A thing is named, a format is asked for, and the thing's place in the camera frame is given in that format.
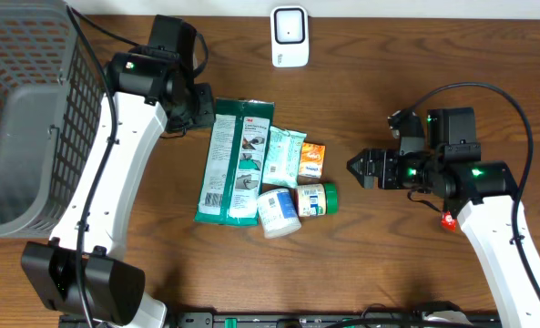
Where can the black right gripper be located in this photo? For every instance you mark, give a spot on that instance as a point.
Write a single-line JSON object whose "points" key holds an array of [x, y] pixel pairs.
{"points": [[373, 156]]}

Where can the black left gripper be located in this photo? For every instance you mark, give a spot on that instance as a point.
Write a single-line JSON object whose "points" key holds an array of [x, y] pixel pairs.
{"points": [[207, 117]]}

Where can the orange tissue pack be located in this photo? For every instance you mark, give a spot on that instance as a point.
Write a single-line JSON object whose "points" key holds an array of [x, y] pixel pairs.
{"points": [[311, 162]]}

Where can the green lid jar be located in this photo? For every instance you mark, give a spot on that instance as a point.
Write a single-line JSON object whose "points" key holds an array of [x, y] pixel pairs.
{"points": [[317, 200]]}

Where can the light green wipes packet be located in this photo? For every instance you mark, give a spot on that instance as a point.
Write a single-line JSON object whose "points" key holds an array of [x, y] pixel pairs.
{"points": [[283, 158]]}

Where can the large green 3M package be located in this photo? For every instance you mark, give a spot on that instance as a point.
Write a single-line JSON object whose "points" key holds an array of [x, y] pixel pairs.
{"points": [[235, 162]]}

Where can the white lid blue jar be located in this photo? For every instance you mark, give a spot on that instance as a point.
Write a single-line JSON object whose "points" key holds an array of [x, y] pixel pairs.
{"points": [[278, 215]]}

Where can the red snack wrapper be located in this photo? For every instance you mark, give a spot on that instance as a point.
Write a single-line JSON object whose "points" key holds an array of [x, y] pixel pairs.
{"points": [[448, 221]]}

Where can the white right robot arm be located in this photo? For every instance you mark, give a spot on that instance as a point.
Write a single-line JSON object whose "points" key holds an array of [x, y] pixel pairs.
{"points": [[480, 197]]}

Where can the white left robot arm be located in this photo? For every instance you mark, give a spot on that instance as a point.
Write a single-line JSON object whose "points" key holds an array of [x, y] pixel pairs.
{"points": [[80, 270]]}

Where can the white barcode scanner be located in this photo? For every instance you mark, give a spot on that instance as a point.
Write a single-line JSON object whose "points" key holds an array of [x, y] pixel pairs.
{"points": [[290, 38]]}

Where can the grey plastic shopping basket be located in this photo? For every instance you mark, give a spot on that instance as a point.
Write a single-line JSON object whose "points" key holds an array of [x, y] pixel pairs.
{"points": [[50, 106]]}

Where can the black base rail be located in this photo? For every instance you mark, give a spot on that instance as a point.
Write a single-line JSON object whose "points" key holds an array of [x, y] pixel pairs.
{"points": [[211, 320]]}

